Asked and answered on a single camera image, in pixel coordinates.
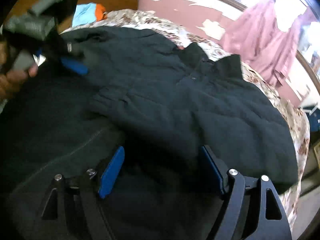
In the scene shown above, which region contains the blue orange brown pillow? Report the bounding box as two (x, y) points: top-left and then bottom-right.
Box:
(72, 3), (107, 27)

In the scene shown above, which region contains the pink curtain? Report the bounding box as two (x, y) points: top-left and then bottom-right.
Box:
(219, 0), (301, 87)

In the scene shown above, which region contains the floral bed cover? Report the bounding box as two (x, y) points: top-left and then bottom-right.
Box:
(60, 9), (310, 229)

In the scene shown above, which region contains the large black jacket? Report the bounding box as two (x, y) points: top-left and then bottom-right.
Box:
(1, 27), (298, 239)

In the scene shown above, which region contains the person's left hand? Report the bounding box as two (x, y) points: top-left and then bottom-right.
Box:
(0, 39), (39, 99)

